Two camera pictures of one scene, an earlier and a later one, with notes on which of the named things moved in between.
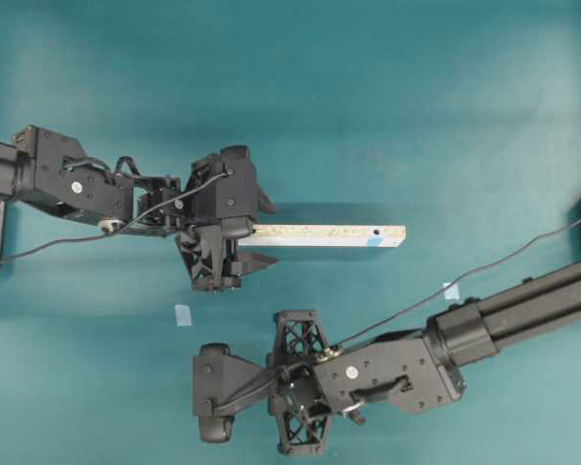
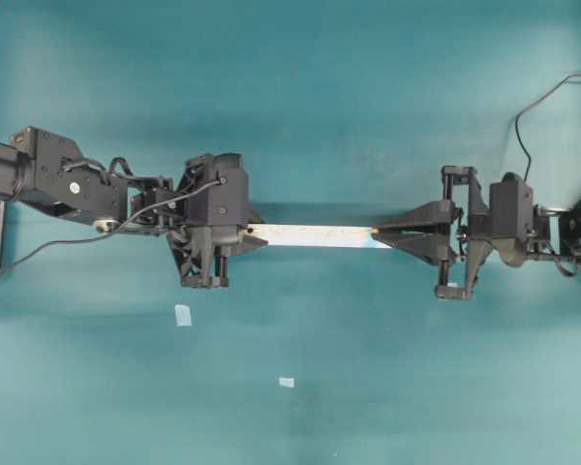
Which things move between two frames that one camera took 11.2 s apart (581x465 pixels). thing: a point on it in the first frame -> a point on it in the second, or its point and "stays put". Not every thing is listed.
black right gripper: x=302 y=418 -> x=426 y=231
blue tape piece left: x=183 y=315 stays put
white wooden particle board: x=324 y=236 stays put
